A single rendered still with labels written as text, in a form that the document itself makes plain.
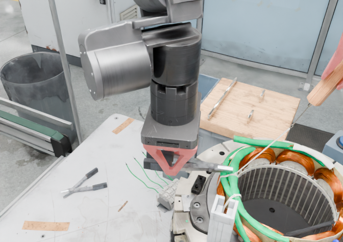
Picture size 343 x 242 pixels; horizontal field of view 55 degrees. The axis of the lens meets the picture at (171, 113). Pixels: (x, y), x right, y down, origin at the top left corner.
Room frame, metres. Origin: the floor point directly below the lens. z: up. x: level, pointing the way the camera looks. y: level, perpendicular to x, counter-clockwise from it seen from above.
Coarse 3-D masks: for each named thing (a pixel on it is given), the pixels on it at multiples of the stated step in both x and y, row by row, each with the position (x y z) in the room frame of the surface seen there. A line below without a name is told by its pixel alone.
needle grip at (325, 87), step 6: (342, 60) 0.30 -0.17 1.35; (336, 66) 0.30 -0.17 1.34; (342, 66) 0.30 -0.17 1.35; (336, 72) 0.30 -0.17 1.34; (342, 72) 0.29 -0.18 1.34; (330, 78) 0.30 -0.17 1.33; (336, 78) 0.30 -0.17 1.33; (342, 78) 0.30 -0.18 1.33; (318, 84) 0.31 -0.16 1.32; (324, 84) 0.30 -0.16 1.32; (330, 84) 0.30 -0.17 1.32; (336, 84) 0.29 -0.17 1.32; (312, 90) 0.31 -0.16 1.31; (318, 90) 0.30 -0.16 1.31; (324, 90) 0.30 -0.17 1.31; (330, 90) 0.30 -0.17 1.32; (312, 96) 0.30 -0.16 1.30; (318, 96) 0.30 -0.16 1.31; (324, 96) 0.30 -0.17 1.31; (312, 102) 0.30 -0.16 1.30; (318, 102) 0.30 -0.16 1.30
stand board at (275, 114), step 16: (224, 80) 0.72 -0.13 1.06; (208, 96) 0.64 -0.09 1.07; (240, 96) 0.65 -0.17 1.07; (256, 96) 0.65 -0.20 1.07; (272, 96) 0.65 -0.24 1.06; (288, 96) 0.65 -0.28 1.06; (208, 112) 0.58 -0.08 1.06; (224, 112) 0.58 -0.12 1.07; (240, 112) 0.58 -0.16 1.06; (256, 112) 0.58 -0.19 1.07; (272, 112) 0.59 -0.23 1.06; (288, 112) 0.59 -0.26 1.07; (208, 128) 0.55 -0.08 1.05; (224, 128) 0.53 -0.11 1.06; (240, 128) 0.53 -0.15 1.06; (256, 128) 0.53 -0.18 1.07; (272, 128) 0.53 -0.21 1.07
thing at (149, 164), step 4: (144, 160) 0.32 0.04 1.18; (148, 160) 0.32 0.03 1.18; (152, 160) 0.32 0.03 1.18; (144, 164) 0.32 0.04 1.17; (148, 164) 0.32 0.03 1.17; (152, 164) 0.32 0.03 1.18; (156, 164) 0.32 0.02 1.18; (168, 164) 0.31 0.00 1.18; (144, 168) 0.32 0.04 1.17; (148, 168) 0.32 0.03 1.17; (152, 168) 0.32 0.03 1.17; (156, 168) 0.32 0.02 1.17; (160, 168) 0.32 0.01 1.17
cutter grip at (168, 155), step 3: (162, 150) 0.34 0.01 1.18; (147, 153) 0.34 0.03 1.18; (162, 153) 0.34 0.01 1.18; (165, 153) 0.34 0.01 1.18; (168, 153) 0.34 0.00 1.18; (171, 153) 0.34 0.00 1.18; (147, 156) 0.34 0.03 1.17; (150, 156) 0.34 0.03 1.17; (165, 156) 0.33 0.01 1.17; (168, 156) 0.33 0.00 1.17; (171, 156) 0.33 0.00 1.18; (168, 159) 0.33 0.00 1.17; (171, 159) 0.33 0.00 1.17
